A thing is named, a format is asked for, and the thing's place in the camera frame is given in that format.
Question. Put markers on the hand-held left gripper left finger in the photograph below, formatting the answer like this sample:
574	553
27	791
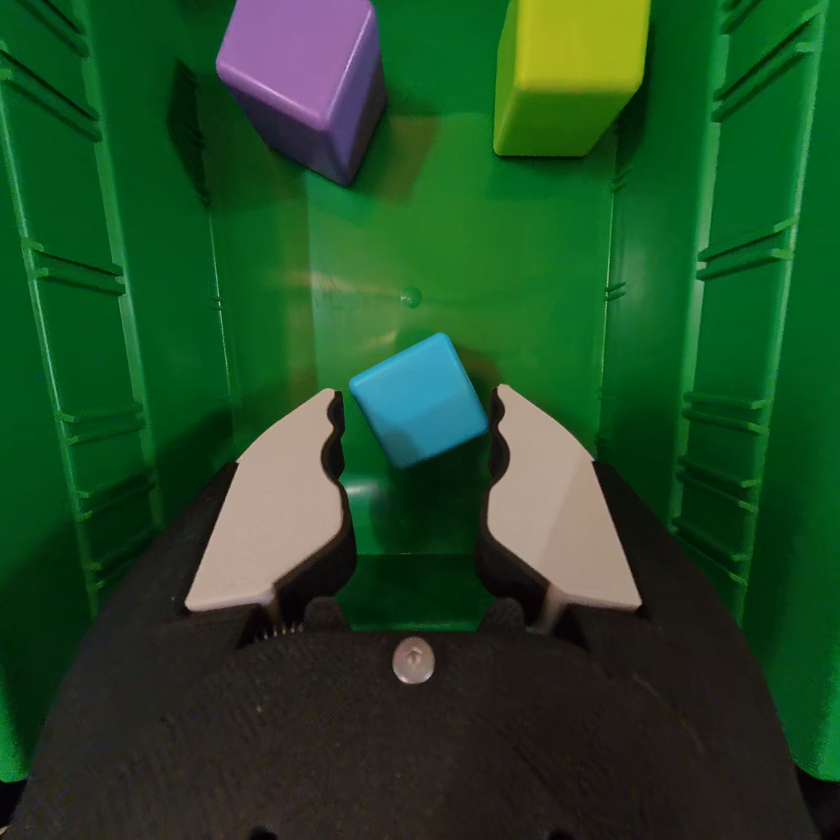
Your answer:
275	505

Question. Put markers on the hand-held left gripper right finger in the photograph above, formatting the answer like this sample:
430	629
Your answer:
558	505

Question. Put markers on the blue cube block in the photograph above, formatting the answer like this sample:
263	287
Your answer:
420	400

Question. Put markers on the green plastic bin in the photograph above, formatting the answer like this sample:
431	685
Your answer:
459	262

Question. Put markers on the purple block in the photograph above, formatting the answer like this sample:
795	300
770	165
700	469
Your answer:
298	79

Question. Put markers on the lime green block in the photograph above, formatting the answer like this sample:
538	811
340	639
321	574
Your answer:
564	72

